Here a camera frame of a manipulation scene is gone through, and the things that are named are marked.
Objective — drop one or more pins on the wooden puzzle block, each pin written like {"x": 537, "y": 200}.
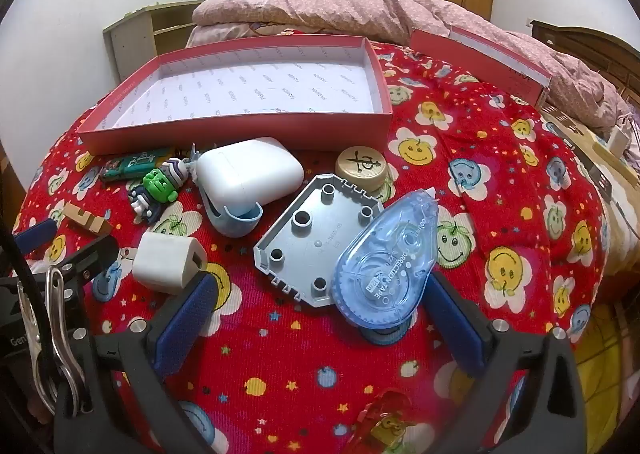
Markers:
{"x": 82, "y": 216}

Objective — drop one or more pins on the grey plastic building plate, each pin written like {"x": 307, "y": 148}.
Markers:
{"x": 300, "y": 244}

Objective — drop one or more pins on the blue correction tape dispenser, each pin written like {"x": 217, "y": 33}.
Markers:
{"x": 380, "y": 274}

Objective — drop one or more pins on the pink quilt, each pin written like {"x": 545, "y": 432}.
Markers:
{"x": 325, "y": 4}

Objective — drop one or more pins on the dark wooden headboard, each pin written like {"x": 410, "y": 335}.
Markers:
{"x": 590, "y": 54}

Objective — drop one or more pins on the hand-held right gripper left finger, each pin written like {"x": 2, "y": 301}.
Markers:
{"x": 185, "y": 319}

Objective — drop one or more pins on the white charger cube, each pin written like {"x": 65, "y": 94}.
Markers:
{"x": 160, "y": 261}

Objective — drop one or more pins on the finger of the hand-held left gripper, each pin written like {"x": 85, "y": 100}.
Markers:
{"x": 35, "y": 234}
{"x": 95, "y": 254}

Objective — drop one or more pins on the red smiley flower blanket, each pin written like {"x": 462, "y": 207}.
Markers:
{"x": 300, "y": 384}

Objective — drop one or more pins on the green rectangular packet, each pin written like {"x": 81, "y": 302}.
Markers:
{"x": 132, "y": 165}

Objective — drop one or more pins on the metal spring clip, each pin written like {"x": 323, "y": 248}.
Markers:
{"x": 62, "y": 349}

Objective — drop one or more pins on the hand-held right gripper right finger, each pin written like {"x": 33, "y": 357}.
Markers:
{"x": 460, "y": 324}

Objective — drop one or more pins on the red cardboard box lid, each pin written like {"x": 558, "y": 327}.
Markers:
{"x": 480, "y": 59}

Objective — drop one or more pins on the white power adapter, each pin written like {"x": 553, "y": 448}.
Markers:
{"x": 617, "y": 139}

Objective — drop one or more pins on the white earbuds case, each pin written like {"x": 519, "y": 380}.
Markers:
{"x": 245, "y": 174}

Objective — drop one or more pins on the yellow patterned bedsheet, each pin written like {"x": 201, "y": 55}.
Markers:
{"x": 625, "y": 214}

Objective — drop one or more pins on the beige wooden shelf unit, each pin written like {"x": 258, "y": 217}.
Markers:
{"x": 130, "y": 42}

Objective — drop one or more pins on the gold round chess piece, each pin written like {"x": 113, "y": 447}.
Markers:
{"x": 360, "y": 164}

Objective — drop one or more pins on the red shallow cardboard box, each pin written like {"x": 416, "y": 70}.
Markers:
{"x": 250, "y": 84}

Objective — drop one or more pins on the black flat bar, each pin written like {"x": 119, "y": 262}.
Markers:
{"x": 595, "y": 174}

